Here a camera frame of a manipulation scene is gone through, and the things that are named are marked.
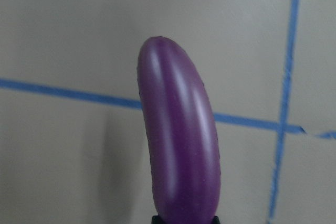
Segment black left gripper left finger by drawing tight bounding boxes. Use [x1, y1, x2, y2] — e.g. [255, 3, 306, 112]
[151, 215, 161, 224]

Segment purple eggplant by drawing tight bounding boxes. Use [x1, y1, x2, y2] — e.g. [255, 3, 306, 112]
[137, 36, 221, 223]

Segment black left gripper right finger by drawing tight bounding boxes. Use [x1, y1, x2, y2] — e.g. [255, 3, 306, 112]
[211, 216, 219, 224]

